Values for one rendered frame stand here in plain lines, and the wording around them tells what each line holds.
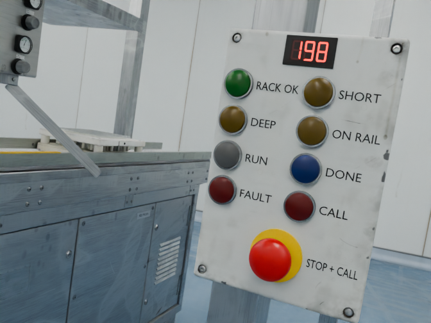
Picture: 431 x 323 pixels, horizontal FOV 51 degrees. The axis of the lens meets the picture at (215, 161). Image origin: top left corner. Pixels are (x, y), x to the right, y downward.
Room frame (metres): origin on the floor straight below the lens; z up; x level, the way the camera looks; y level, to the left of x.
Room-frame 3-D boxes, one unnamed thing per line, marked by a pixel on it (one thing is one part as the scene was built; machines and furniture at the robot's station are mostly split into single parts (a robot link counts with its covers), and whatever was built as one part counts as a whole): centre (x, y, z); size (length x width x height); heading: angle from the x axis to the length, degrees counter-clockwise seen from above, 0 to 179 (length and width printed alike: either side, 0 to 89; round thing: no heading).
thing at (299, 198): (0.42, -0.08, 0.92); 0.03 x 0.01 x 0.03; 67
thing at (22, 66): (0.95, 0.43, 1.05); 0.03 x 0.03 x 0.04; 67
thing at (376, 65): (0.45, -0.08, 0.96); 0.17 x 0.06 x 0.26; 67
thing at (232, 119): (0.45, -0.01, 0.99); 0.03 x 0.01 x 0.03; 67
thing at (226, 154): (0.45, -0.01, 0.96); 0.03 x 0.01 x 0.03; 67
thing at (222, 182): (0.45, -0.01, 0.92); 0.03 x 0.01 x 0.03; 67
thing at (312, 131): (0.42, -0.08, 0.99); 0.03 x 0.01 x 0.03; 67
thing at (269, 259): (0.42, -0.07, 0.87); 0.04 x 0.04 x 0.04; 67
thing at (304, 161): (0.42, -0.08, 0.96); 0.03 x 0.01 x 0.03; 67
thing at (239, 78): (0.45, -0.01, 1.03); 0.03 x 0.01 x 0.03; 67
